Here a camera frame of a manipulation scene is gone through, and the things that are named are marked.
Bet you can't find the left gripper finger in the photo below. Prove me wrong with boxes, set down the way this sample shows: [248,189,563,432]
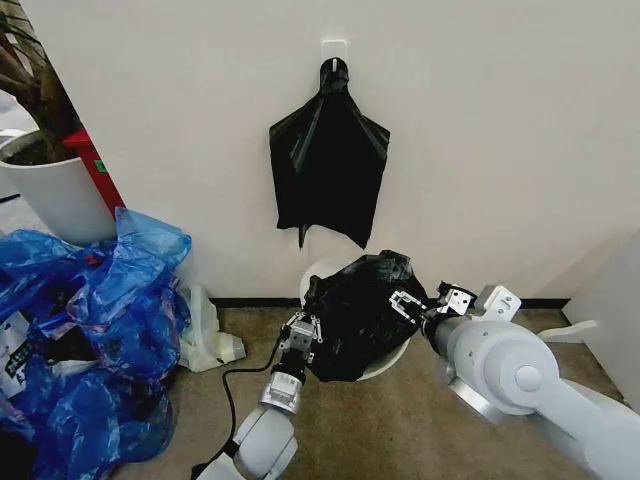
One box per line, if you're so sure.
[305,315,326,348]
[279,310,304,352]

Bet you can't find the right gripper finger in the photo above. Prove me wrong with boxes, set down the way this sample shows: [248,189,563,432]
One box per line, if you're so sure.
[393,289,430,310]
[388,297,426,327]

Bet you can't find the black garbage bag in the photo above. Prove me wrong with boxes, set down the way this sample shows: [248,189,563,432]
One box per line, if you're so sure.
[301,252,431,384]
[268,56,393,252]

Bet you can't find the white round trash bin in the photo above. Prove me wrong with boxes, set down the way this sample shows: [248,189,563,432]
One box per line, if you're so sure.
[298,255,417,385]

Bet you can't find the translucent white plastic bag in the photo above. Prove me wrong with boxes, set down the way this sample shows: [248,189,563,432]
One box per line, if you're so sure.
[176,283,247,374]

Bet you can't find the flat black garbage bag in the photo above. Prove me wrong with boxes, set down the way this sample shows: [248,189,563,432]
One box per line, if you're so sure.
[268,56,393,252]

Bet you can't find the blue plastic bag pile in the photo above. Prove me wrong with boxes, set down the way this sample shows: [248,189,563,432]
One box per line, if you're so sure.
[0,206,194,480]

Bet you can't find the black baseboard strip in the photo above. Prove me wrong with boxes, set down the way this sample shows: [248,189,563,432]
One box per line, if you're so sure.
[209,297,572,308]

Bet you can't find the white curved floor piece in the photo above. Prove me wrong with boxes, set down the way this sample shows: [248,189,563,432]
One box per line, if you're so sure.
[541,319,600,344]

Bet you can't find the red box with green label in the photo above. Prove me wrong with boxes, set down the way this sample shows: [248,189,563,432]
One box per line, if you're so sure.
[63,128,127,217]

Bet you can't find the white round planter pot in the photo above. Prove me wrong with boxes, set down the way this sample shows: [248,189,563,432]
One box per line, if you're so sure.
[0,128,119,247]

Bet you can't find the white printed paper package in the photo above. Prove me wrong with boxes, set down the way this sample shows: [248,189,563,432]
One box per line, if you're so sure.
[0,309,32,399]

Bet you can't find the green potted plant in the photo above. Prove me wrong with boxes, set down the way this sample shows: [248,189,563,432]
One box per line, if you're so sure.
[0,0,77,164]

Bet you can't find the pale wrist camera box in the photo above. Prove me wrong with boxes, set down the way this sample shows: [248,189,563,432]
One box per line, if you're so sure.
[446,286,475,315]
[289,321,315,353]

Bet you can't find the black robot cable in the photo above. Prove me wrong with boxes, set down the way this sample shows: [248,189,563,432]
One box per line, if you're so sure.
[219,324,290,454]

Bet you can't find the white adhesive wall hook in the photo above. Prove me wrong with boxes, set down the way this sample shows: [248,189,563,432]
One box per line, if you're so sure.
[320,39,350,72]

